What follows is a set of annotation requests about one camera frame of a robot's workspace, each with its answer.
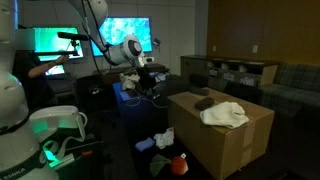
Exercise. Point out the wooden sideboard cabinet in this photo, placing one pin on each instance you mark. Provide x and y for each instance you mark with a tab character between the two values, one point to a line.
250	72

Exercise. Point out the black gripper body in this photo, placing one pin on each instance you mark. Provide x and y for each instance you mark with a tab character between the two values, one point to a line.
146	80

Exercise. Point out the blue sponge cloth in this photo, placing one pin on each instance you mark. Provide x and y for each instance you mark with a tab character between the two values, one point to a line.
145	144

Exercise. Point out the white VR headset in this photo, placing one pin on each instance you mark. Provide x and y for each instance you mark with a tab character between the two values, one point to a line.
45	122

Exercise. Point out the wall monitor screen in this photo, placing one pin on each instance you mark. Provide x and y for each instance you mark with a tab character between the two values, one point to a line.
47	40
114	30

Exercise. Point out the red plush ball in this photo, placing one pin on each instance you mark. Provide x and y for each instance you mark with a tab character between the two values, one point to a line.
179	166

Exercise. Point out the white plastic bag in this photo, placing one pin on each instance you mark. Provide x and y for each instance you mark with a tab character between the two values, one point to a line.
165	139

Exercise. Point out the black camera on stand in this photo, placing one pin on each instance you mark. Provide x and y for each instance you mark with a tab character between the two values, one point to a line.
72	36

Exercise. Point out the white cloth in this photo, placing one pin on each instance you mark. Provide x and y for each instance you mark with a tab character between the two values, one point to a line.
225	114

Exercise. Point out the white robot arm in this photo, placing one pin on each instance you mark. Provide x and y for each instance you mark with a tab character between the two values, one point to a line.
23	155

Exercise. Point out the seated person operator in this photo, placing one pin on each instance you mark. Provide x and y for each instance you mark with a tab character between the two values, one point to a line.
29	70

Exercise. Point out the green plush leaf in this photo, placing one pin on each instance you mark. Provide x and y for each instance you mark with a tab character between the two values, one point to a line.
157	163

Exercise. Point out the dark eraser block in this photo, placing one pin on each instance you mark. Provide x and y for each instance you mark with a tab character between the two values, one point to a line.
198	91

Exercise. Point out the green plaid sofa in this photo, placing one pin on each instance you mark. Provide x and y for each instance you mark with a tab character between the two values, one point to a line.
294	86

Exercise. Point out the cardboard box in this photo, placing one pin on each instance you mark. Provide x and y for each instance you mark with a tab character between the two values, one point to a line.
221	150

